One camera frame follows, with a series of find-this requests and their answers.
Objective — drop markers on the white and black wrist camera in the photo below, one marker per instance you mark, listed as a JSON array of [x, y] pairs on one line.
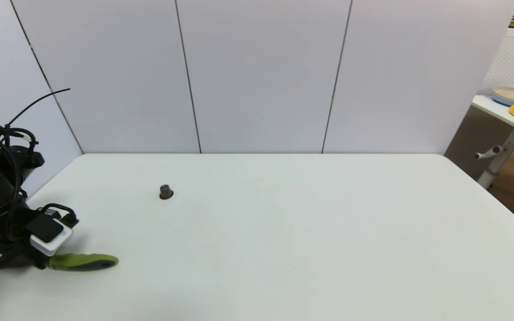
[[51, 236]]

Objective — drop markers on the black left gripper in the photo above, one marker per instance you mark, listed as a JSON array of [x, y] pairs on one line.
[[7, 252]]

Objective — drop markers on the white side table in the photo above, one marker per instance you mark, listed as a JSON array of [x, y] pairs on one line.
[[502, 112]]

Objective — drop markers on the small grey capsule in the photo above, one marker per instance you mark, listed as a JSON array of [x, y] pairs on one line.
[[166, 192]]

